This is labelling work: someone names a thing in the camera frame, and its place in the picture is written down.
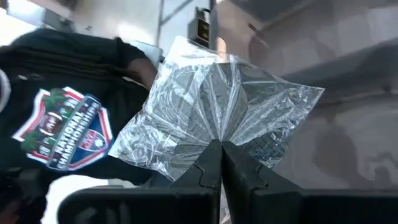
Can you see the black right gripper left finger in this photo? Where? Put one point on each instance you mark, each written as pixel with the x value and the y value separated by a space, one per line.
pixel 208 168

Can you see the black box device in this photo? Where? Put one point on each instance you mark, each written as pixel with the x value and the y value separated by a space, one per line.
pixel 202 28

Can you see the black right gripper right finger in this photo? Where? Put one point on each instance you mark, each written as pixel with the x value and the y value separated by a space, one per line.
pixel 239 174

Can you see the clear plastic zip bag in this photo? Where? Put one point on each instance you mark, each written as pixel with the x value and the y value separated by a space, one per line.
pixel 192 102

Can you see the black shirt with championship logo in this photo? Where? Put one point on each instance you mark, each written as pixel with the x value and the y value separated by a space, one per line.
pixel 77 62

